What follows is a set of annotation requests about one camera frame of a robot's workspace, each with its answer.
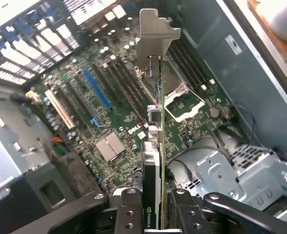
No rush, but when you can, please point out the white case sticker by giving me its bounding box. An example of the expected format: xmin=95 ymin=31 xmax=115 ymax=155
xmin=224 ymin=34 xmax=244 ymax=56

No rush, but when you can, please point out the green motherboard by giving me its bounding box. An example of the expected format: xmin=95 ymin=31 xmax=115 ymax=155
xmin=27 ymin=4 xmax=239 ymax=203

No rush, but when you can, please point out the coin cell battery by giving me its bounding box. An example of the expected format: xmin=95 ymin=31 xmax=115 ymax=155
xmin=208 ymin=107 xmax=220 ymax=119

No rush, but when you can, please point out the white power connector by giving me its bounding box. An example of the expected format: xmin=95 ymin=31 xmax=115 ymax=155
xmin=26 ymin=90 xmax=42 ymax=106

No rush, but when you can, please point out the silver chipset heatsink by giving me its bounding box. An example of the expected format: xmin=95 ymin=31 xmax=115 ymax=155
xmin=95 ymin=132 xmax=126 ymax=162

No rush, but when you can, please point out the black open PC case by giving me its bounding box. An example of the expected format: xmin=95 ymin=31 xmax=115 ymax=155
xmin=0 ymin=0 xmax=287 ymax=234

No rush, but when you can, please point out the multicoloured power wire bundle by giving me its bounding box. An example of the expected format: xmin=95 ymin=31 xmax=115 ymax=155
xmin=51 ymin=136 xmax=70 ymax=156

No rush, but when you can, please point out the white expansion slot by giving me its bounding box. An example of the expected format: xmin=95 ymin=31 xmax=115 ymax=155
xmin=44 ymin=89 xmax=76 ymax=130

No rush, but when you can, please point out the metal socket cover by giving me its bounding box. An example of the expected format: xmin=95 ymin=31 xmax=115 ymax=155
xmin=163 ymin=82 xmax=205 ymax=123

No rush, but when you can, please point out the black braided power cable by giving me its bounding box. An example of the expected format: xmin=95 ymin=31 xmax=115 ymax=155
xmin=10 ymin=92 xmax=37 ymax=104

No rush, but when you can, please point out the perforated metal drive cage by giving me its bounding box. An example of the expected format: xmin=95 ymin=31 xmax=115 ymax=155
xmin=194 ymin=143 xmax=287 ymax=215

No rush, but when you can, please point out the grey power supply unit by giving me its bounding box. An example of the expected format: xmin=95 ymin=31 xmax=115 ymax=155
xmin=0 ymin=90 xmax=53 ymax=195

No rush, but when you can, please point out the blue expansion slot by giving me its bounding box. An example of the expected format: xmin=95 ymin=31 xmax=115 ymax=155
xmin=83 ymin=69 xmax=113 ymax=111

